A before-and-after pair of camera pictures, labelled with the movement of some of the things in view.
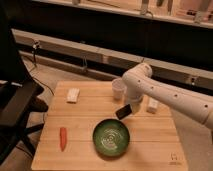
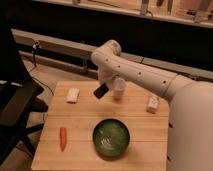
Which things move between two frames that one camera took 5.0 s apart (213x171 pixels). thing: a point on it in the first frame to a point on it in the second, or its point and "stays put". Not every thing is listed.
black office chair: (18, 95) stays put
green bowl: (111, 137) stays put
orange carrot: (63, 137) stays put
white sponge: (72, 94) stays put
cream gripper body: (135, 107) to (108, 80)
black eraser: (124, 111) to (101, 91)
